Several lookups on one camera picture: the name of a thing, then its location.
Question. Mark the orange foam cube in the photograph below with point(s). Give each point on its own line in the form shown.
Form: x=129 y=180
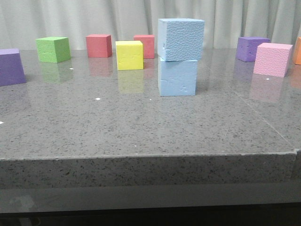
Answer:
x=297 y=52

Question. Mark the pink foam cube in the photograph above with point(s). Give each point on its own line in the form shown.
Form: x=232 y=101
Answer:
x=272 y=59

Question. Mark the red foam cube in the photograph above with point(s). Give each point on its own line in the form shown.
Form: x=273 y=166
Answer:
x=99 y=45
x=148 y=45

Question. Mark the white curtain backdrop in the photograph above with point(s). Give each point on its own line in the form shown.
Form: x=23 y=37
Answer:
x=23 y=21

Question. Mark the light blue foam cube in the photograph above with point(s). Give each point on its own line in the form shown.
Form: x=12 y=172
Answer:
x=180 y=39
x=177 y=78

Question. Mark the yellow foam cube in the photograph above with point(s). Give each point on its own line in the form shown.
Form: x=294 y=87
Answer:
x=129 y=55

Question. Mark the green foam cube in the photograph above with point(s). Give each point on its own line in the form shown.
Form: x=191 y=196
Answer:
x=53 y=49

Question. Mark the purple foam cube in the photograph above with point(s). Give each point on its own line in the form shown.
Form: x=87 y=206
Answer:
x=11 y=68
x=247 y=47

